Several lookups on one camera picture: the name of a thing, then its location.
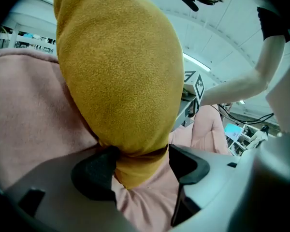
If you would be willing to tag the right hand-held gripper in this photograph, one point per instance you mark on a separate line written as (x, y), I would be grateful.
(195, 91)

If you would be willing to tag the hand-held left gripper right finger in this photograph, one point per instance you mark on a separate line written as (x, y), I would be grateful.
(220, 178)

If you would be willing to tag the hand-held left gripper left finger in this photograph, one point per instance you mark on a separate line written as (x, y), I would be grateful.
(62, 178)

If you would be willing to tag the mustard yellow cushion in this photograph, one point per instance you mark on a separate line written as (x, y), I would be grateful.
(120, 69)

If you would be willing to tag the person's right forearm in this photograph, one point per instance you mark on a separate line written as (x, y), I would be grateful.
(232, 91)

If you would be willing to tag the ceiling light strip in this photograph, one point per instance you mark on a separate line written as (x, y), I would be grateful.
(197, 62)

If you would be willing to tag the white open shelving rack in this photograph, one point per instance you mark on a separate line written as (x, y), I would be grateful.
(239, 145)

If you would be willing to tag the flat screen monitor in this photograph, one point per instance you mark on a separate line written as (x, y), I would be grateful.
(232, 130)

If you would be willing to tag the pink padded armchair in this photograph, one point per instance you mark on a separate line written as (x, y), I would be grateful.
(26, 105)

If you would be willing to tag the person's black-clothed body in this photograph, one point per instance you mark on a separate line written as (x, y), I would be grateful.
(270, 23)

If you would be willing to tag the black head-mounted camera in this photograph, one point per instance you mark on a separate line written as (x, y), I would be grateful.
(189, 1)

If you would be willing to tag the white wall shelf unit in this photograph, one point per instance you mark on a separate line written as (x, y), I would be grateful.
(15, 33)

